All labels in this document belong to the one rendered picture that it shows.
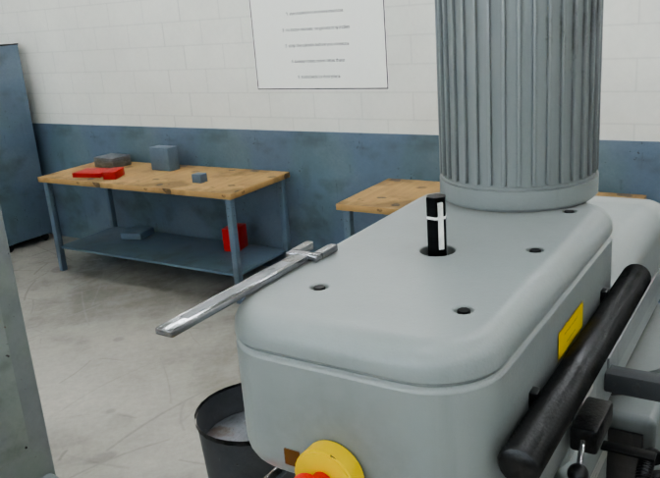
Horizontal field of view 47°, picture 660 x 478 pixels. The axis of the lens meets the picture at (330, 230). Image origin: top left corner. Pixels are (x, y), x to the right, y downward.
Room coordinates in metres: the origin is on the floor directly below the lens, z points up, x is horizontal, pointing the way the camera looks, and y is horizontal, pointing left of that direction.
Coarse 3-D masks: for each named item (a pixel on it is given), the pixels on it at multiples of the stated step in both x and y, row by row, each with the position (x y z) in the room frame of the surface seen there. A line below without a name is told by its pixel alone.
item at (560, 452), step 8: (592, 384) 0.82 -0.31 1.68; (592, 392) 0.82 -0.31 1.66; (584, 400) 0.79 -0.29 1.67; (568, 432) 0.73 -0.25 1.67; (568, 440) 0.73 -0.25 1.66; (560, 448) 0.71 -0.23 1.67; (568, 448) 0.73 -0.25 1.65; (552, 456) 0.68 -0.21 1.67; (560, 456) 0.71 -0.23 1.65; (552, 464) 0.68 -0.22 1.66; (560, 464) 0.71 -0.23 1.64; (544, 472) 0.66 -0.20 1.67; (552, 472) 0.68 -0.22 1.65
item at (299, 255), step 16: (288, 256) 0.74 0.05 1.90; (304, 256) 0.73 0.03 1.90; (320, 256) 0.74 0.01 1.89; (272, 272) 0.69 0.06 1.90; (288, 272) 0.71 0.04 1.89; (240, 288) 0.66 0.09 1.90; (256, 288) 0.66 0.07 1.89; (208, 304) 0.62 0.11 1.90; (224, 304) 0.62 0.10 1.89; (176, 320) 0.59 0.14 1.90; (192, 320) 0.59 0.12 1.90
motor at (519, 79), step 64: (448, 0) 0.92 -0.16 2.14; (512, 0) 0.86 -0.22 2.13; (576, 0) 0.86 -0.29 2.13; (448, 64) 0.92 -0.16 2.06; (512, 64) 0.86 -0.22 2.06; (576, 64) 0.86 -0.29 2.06; (448, 128) 0.92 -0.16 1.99; (512, 128) 0.86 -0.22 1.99; (576, 128) 0.86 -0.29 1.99; (448, 192) 0.92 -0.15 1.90; (512, 192) 0.86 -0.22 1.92; (576, 192) 0.86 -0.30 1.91
